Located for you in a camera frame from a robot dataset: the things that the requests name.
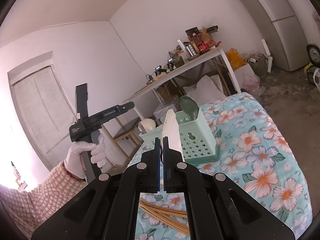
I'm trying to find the wooden chopstick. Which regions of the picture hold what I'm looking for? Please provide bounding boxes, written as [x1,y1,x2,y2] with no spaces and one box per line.
[139,199,190,235]
[151,212,190,235]
[139,202,188,218]

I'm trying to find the white plastic ladle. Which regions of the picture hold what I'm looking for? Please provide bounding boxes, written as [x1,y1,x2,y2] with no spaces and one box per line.
[138,118,156,134]

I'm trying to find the pink checkered left forearm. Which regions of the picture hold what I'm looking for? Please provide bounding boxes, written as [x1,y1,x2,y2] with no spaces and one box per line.
[1,163,86,239]

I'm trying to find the white gloved left hand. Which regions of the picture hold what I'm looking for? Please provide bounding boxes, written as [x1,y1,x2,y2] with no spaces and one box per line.
[64,133,106,179]

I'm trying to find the white door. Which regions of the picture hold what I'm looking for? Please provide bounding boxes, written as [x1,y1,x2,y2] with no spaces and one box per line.
[8,51,76,170]

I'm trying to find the wooden chair dark seat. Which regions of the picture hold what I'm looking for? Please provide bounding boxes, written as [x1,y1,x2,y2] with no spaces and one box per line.
[102,115,144,167]

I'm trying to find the floral blue tablecloth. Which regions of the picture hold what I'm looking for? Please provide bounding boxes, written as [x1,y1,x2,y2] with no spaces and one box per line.
[135,93,312,239]

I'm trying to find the mint green utensil basket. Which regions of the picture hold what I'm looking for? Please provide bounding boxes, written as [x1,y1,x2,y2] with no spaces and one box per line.
[138,109,221,165]

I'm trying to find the white long side table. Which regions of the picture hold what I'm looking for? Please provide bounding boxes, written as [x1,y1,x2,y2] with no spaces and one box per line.
[122,45,242,120]

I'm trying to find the dark green spoon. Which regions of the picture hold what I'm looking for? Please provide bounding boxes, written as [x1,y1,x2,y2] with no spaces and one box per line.
[179,96,199,121]

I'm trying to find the yellow plastic bag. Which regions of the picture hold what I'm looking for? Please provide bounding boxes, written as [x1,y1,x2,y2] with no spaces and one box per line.
[226,48,246,70]

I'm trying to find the grey refrigerator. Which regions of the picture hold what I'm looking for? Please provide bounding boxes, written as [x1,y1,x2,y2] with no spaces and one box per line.
[240,0,309,72]

